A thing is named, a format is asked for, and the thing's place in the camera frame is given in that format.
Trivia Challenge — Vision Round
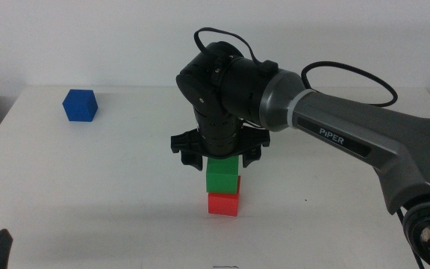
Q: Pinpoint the red cube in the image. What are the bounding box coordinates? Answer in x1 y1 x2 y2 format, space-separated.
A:
207 175 242 217

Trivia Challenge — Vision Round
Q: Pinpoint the blue cube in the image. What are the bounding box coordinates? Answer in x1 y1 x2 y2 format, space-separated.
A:
62 89 99 123

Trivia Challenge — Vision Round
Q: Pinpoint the black looped camera cable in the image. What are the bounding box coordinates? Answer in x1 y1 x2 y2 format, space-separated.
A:
301 61 399 108

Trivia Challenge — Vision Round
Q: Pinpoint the green cube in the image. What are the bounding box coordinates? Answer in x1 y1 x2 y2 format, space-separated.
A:
205 155 240 195

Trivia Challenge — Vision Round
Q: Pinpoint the black gripper cable with plug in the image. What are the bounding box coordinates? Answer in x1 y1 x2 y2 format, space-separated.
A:
193 26 280 74

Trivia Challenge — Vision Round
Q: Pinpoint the thin black cable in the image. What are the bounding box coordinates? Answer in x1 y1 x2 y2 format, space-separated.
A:
395 208 418 269

